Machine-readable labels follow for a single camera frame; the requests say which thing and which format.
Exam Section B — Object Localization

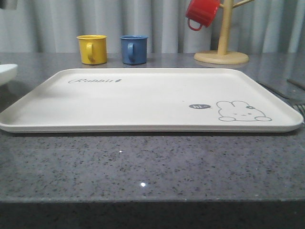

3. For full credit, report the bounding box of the grey curtain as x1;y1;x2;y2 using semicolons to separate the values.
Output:
0;0;305;54

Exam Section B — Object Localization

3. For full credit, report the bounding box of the cream rabbit print tray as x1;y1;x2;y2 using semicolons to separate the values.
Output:
0;68;303;133

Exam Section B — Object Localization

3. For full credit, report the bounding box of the wooden mug tree stand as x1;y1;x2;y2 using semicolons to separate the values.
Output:
194;0;252;64

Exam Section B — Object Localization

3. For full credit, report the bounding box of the red mug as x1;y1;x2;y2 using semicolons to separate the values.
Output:
185;0;221;31

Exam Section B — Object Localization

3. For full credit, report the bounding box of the white round plate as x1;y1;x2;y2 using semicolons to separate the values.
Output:
0;64;18;86

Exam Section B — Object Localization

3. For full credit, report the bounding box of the blue mug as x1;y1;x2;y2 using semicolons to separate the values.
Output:
120;35;148;65

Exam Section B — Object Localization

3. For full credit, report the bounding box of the silver metal fork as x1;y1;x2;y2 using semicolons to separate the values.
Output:
255;80;305;123

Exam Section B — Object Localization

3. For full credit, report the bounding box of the yellow mug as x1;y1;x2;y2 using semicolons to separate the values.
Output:
77;34;107;65

